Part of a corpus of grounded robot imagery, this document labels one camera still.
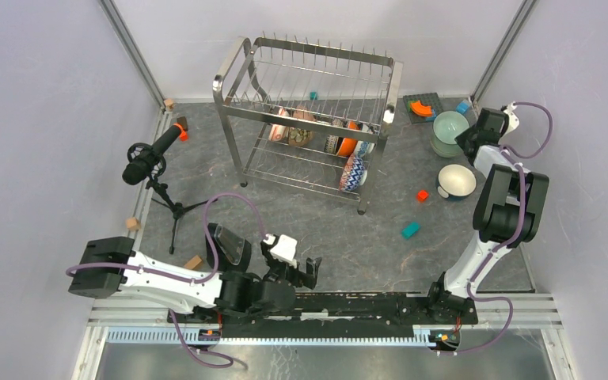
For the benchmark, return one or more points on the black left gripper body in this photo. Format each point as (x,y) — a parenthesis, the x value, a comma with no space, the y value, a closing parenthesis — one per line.
(279,271)

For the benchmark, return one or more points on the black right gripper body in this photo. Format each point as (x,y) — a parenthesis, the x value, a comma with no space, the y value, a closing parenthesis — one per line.
(470,134)

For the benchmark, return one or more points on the blue zigzag patterned bowl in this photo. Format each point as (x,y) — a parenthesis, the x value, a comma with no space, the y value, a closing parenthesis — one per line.
(353,175)

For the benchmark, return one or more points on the steel two-tier dish rack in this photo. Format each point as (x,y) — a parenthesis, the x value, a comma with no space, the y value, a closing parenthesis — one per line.
(258,76)

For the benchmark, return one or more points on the pale green ceramic bowl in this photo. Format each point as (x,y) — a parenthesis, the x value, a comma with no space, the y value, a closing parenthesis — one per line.
(443,149)

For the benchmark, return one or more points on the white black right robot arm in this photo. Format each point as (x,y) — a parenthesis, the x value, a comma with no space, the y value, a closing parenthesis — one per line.
(508,211)

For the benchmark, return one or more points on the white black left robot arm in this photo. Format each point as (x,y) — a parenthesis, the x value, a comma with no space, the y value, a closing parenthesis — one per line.
(111,266)

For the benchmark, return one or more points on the wooden block under arm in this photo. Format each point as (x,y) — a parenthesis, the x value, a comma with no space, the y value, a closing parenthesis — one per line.
(194,264)

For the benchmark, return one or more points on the light blue block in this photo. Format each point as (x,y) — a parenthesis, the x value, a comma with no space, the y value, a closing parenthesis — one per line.
(463,107)

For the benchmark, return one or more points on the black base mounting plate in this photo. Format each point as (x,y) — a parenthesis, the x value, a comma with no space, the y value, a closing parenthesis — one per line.
(319,315)

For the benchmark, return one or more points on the grey building baseplate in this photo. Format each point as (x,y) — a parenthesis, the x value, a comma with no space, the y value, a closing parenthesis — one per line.
(427,99)

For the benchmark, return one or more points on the orange curved block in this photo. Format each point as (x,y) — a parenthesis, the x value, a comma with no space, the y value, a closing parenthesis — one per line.
(421,110)

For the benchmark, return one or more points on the black clear-top container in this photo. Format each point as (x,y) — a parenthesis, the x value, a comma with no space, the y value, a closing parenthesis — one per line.
(234,252)

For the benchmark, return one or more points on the orange red small cube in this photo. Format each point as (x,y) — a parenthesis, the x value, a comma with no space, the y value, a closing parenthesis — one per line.
(422,196)

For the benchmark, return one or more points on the teal block on floor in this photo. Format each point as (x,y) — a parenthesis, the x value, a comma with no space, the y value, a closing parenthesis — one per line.
(410,230)

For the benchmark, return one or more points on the blue white porcelain bowl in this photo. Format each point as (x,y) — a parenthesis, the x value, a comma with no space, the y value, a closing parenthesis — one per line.
(363,148)

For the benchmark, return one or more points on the black white patterned bowl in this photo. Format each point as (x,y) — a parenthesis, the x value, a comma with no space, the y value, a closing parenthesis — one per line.
(332,141)

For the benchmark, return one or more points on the orange bowl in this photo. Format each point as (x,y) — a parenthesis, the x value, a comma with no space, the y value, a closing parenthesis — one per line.
(346,145)

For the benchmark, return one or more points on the brown patterned bowl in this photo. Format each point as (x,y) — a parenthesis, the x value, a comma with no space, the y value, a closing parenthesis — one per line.
(298,136)

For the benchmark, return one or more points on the red white patterned bowl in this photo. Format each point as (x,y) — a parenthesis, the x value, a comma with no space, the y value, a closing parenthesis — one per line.
(278,131)

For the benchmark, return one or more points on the black microphone on tripod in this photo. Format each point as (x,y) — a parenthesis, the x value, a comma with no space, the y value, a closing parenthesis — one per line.
(146,162)

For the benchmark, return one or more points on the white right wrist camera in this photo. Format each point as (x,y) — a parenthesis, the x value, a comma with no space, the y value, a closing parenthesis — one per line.
(512,121)

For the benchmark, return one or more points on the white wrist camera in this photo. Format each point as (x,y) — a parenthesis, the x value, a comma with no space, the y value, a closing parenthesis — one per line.
(281,248)
(512,121)

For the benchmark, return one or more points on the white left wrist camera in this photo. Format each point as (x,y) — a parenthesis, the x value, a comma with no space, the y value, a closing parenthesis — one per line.
(281,248)

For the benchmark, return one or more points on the wooden cube left rail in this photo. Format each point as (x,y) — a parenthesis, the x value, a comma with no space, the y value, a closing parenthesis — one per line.
(133,224)

